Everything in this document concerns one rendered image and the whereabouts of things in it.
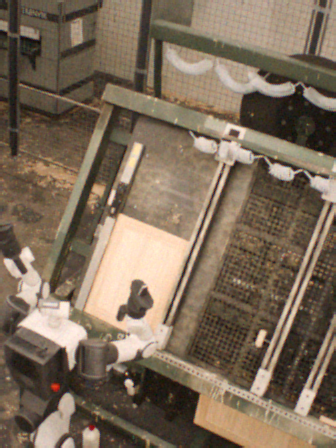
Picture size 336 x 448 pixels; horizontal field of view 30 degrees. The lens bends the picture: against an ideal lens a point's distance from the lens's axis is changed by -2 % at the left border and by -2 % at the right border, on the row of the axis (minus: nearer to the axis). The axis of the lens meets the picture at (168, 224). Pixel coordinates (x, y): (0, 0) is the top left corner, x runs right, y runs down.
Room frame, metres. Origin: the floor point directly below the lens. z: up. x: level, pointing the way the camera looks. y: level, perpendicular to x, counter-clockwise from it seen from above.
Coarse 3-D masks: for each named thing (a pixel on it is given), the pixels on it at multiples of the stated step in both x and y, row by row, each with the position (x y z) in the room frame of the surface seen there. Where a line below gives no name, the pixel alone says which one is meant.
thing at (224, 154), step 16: (240, 128) 2.82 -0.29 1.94; (224, 144) 2.67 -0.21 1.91; (240, 144) 2.77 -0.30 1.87; (224, 160) 2.74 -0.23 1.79; (224, 176) 2.73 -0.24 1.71; (224, 192) 2.74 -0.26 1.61; (208, 208) 2.66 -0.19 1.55; (208, 224) 2.60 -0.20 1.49; (192, 240) 2.57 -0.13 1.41; (192, 256) 2.52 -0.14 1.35; (192, 272) 2.50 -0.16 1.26; (176, 288) 2.44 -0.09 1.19; (176, 304) 2.39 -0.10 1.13; (160, 320) 2.35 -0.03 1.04; (160, 336) 2.30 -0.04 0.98
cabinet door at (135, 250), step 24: (120, 216) 2.77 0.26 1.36; (120, 240) 2.69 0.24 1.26; (144, 240) 2.67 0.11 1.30; (168, 240) 2.64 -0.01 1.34; (120, 264) 2.61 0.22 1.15; (144, 264) 2.59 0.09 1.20; (168, 264) 2.56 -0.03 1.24; (96, 288) 2.56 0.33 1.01; (120, 288) 2.54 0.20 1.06; (168, 288) 2.49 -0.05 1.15; (96, 312) 2.48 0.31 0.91
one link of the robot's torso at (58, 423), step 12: (72, 396) 1.84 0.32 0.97; (60, 408) 1.75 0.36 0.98; (72, 408) 1.83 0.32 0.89; (48, 420) 1.80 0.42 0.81; (60, 420) 1.78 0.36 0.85; (36, 432) 1.81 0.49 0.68; (48, 432) 1.78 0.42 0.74; (60, 432) 1.80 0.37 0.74; (36, 444) 1.77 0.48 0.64; (48, 444) 1.76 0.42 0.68; (60, 444) 1.77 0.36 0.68
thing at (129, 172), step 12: (132, 156) 2.93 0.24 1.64; (132, 168) 2.89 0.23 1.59; (132, 180) 2.88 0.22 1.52; (108, 216) 2.76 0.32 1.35; (108, 228) 2.72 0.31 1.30; (108, 240) 2.69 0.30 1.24; (96, 252) 2.66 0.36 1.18; (96, 264) 2.62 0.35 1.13; (84, 288) 2.55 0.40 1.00; (84, 300) 2.52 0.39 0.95
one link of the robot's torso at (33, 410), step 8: (24, 392) 1.73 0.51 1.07; (24, 400) 1.71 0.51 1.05; (32, 400) 1.70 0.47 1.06; (40, 400) 1.70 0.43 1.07; (48, 400) 1.70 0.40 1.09; (24, 408) 1.68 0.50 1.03; (32, 408) 1.68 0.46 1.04; (40, 408) 1.68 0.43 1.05; (48, 408) 1.69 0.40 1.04; (16, 416) 1.65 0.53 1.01; (24, 416) 1.63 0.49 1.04; (32, 416) 1.64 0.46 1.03; (40, 416) 1.65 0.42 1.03; (16, 424) 1.65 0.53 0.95; (24, 424) 1.63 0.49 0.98; (32, 424) 1.62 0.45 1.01; (40, 424) 1.65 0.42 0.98; (32, 432) 1.61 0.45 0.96
